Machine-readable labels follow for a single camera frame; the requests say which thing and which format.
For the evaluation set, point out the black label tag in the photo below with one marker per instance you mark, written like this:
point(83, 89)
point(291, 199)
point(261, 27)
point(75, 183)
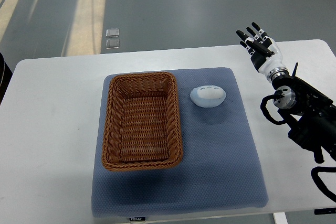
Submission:
point(133, 219)

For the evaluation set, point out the metal floor plate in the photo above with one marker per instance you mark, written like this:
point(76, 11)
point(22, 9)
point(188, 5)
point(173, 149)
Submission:
point(112, 32)
point(112, 43)

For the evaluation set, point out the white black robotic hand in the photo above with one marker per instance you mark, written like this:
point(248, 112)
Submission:
point(265, 54)

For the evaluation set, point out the white table leg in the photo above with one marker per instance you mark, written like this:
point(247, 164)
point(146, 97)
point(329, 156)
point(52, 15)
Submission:
point(280, 218)

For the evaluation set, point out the lower metal floor plate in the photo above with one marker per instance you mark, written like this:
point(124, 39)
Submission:
point(112, 43)

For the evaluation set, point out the dark object at left edge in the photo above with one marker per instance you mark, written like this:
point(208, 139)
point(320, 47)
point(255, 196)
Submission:
point(5, 76)

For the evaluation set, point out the upper metal floor plate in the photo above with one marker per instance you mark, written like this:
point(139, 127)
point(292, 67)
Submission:
point(112, 32)

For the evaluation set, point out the brown wicker basket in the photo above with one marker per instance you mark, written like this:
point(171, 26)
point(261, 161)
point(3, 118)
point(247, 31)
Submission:
point(142, 129)

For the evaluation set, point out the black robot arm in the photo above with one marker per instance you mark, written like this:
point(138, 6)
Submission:
point(309, 113)

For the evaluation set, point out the blue fabric mat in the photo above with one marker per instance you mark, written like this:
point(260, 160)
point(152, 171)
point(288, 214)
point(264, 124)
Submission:
point(220, 168)

